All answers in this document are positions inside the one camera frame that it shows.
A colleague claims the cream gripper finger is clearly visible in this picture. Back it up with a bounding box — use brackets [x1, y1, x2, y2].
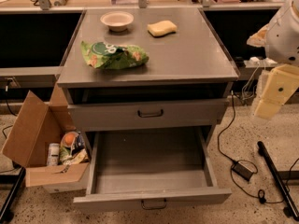
[253, 99, 281, 119]

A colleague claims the green rice chip bag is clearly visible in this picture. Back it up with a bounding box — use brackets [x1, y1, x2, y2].
[80, 41, 149, 70]

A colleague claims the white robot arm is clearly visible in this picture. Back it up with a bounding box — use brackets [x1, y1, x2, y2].
[253, 0, 299, 119]

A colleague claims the grey drawer cabinet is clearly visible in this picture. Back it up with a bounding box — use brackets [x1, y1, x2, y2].
[57, 7, 240, 213]

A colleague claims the open grey middle drawer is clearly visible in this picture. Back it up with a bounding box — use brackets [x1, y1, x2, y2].
[74, 127, 231, 213]

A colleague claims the closed grey top drawer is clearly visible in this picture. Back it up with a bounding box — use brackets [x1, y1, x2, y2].
[68, 99, 228, 132]

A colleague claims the snack bag with orange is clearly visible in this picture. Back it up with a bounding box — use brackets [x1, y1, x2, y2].
[59, 132, 89, 165]

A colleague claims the white power strip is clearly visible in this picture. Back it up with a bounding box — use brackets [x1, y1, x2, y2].
[248, 57, 277, 67]

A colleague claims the black power adapter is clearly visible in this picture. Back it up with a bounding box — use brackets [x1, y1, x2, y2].
[232, 162, 253, 181]

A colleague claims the black floor stand bar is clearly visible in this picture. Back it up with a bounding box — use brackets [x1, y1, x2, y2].
[257, 141, 299, 221]

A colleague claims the yellow sponge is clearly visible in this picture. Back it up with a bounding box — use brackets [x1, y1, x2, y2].
[148, 21, 177, 37]

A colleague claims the white paper bowl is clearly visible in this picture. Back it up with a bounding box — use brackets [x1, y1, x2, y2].
[100, 11, 134, 32]

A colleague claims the white spray can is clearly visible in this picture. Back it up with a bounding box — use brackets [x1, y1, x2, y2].
[47, 143, 60, 166]

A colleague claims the brown cardboard box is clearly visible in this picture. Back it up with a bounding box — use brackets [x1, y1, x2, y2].
[2, 87, 89, 193]

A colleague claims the black left floor bar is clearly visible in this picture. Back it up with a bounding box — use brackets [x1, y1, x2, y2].
[0, 168, 26, 224]

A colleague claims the black power cable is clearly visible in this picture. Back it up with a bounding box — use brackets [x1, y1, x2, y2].
[216, 91, 299, 204]

